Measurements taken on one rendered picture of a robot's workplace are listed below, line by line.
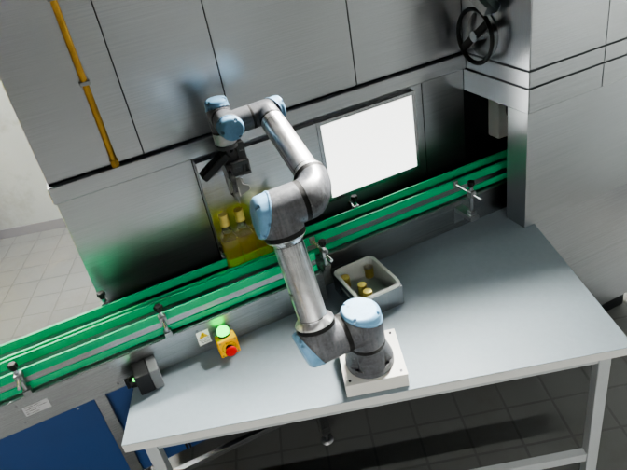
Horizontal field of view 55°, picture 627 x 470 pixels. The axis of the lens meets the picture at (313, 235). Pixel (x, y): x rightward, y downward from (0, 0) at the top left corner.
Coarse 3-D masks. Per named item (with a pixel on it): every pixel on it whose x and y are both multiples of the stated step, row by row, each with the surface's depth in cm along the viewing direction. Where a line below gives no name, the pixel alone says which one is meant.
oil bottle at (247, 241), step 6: (240, 228) 211; (246, 228) 211; (240, 234) 211; (246, 234) 212; (252, 234) 212; (240, 240) 212; (246, 240) 212; (252, 240) 213; (246, 246) 214; (252, 246) 215; (246, 252) 215; (252, 252) 216; (246, 258) 216; (252, 258) 217
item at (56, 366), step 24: (312, 264) 216; (240, 288) 207; (264, 288) 212; (168, 312) 199; (192, 312) 204; (120, 336) 196; (144, 336) 199; (48, 360) 188; (72, 360) 192; (96, 360) 196; (0, 384) 185
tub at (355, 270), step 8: (368, 256) 228; (352, 264) 226; (360, 264) 227; (376, 264) 225; (336, 272) 223; (344, 272) 226; (352, 272) 227; (360, 272) 229; (376, 272) 227; (384, 272) 220; (352, 280) 228; (360, 280) 228; (368, 280) 227; (376, 280) 226; (384, 280) 222; (392, 280) 216; (352, 288) 225; (376, 288) 222; (384, 288) 221; (392, 288) 210; (376, 296) 208
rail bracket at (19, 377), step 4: (8, 364) 182; (12, 364) 182; (16, 364) 182; (8, 368) 182; (12, 368) 182; (16, 368) 182; (16, 372) 183; (20, 372) 184; (16, 376) 183; (20, 376) 184; (16, 380) 184; (20, 380) 183; (24, 380) 187; (20, 384) 181; (24, 384) 186; (20, 388) 180; (24, 388) 187; (28, 388) 188; (32, 388) 190; (24, 392) 187; (28, 392) 187; (32, 392) 188; (24, 396) 188
